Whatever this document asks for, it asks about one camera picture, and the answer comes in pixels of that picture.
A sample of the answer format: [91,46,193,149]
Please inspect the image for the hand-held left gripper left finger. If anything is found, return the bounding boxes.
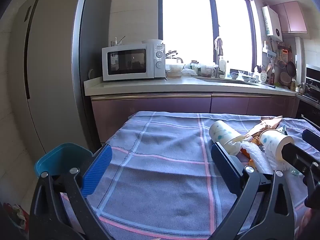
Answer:
[29,144,113,240]

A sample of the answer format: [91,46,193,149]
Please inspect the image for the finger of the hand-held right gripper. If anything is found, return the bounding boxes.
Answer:
[301,129,320,153]
[280,142,320,180]

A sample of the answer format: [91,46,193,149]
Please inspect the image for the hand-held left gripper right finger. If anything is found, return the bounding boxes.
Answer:
[211,142,297,240]

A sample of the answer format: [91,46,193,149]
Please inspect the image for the patterned white paper cup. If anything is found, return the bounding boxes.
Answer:
[259,129,295,161]
[209,120,246,155]

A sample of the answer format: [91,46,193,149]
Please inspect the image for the white foam fruit net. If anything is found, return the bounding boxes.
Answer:
[240,140,292,174]

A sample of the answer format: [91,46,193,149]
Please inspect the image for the teal plastic bin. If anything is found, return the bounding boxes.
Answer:
[34,143,94,180]

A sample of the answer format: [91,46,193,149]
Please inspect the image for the gold foil snack bag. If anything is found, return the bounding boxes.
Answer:
[246,116,283,143]

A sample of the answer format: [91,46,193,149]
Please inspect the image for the person's right forearm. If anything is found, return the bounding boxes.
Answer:
[301,206,320,240]

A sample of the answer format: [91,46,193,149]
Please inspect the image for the black integrated stove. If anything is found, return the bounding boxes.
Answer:
[296,64,320,128]

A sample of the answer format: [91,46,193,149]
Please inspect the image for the plaid purple cloth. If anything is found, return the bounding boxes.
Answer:
[60,110,320,240]

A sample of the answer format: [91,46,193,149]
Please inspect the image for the hanging frying pan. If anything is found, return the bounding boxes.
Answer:
[286,61,297,77]

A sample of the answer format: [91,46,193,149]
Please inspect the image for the purple kitchen cabinets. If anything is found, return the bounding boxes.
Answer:
[90,93,299,145]

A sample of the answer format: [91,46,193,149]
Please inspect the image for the clear food container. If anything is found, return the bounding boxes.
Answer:
[200,64,215,77]

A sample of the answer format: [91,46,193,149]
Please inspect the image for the red bag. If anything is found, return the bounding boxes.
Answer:
[4,204,28,230]

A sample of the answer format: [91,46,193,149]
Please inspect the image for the white kitchen countertop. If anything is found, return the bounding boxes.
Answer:
[84,76,298,97]

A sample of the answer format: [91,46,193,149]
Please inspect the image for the stacked plastic food containers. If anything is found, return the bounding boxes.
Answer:
[166,64,184,79]

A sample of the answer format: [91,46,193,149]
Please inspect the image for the grey refrigerator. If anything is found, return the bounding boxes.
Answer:
[7,0,112,155]

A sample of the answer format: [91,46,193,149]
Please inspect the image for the metal sink faucet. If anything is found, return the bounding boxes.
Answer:
[214,37,225,78]

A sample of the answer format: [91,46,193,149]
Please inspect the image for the white microwave oven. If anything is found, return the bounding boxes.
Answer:
[101,43,166,81]

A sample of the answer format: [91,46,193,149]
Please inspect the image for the white water heater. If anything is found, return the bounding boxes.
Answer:
[262,5,283,42]

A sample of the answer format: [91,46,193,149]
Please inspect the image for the kitchen window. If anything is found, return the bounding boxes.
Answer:
[162,0,258,73]

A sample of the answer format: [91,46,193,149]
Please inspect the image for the wall storage rack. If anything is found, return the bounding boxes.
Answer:
[262,41,277,57]

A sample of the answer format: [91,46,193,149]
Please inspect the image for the pink wall cabinet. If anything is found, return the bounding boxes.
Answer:
[270,1,308,34]

